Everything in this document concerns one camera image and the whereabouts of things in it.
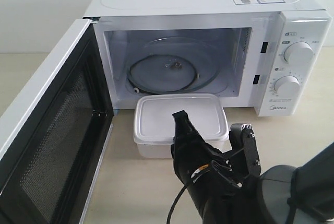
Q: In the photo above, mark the white lidded plastic container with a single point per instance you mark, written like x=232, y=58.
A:
x=154, y=125

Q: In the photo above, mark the glass microwave turntable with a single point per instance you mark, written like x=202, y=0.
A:
x=173, y=65

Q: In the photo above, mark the upper white control knob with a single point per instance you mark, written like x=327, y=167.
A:
x=298, y=53

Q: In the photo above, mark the lower white control knob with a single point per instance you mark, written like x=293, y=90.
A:
x=287, y=86

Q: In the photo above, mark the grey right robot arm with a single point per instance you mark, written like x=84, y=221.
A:
x=287, y=194

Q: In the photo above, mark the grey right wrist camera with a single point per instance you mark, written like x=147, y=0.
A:
x=245, y=158

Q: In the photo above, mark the white microwave door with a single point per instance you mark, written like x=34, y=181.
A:
x=54, y=133

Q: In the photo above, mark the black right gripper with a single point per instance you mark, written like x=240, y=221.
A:
x=219, y=194

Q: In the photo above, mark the white control knob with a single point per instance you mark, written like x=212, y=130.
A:
x=298, y=53
x=287, y=86

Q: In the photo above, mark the white microwave oven body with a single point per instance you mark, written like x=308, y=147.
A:
x=250, y=39

